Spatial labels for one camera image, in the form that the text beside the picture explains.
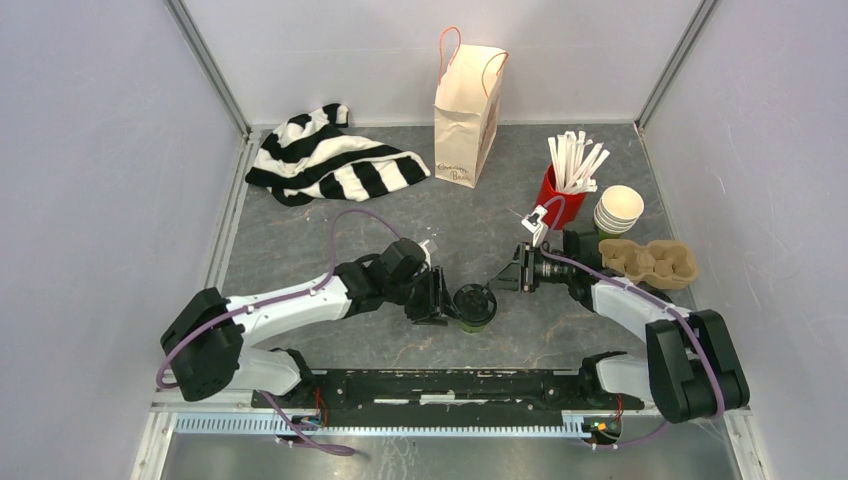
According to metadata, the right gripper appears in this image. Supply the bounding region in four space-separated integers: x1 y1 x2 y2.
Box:
484 244 573 295

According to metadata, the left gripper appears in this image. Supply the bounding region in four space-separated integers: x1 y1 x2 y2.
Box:
388 267 460 328

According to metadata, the black cup lid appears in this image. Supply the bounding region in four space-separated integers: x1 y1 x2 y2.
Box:
453 283 497 325

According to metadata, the green paper coffee cup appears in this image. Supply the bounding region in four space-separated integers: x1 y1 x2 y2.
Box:
458 322 486 334

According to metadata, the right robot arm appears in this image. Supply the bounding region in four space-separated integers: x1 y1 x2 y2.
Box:
488 230 751 424

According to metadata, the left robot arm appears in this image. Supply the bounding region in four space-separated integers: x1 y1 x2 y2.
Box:
159 238 458 408

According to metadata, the paper takeout bag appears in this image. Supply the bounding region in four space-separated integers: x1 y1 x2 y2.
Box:
434 26 509 188

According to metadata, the red straw holder cup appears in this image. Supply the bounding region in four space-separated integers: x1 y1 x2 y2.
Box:
535 166 588 230

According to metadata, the stack of paper cups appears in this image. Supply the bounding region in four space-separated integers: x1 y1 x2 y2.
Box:
593 185 645 240

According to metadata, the white wrapped straws bundle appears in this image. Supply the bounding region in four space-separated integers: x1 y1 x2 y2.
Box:
547 130 610 195

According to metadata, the brown cardboard cup carrier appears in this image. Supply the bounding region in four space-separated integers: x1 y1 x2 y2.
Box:
598 239 700 290

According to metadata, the black white striped cloth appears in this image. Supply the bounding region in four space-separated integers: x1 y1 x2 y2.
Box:
245 103 431 207

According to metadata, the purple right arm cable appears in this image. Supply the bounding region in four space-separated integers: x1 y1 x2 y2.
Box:
539 196 725 419

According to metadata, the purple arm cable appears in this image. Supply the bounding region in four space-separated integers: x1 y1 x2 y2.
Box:
155 209 402 391
539 196 725 419

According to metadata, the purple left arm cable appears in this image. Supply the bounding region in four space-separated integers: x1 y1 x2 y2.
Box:
155 209 402 391

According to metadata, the metal cable duct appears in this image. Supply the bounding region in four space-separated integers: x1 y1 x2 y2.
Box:
174 413 590 439

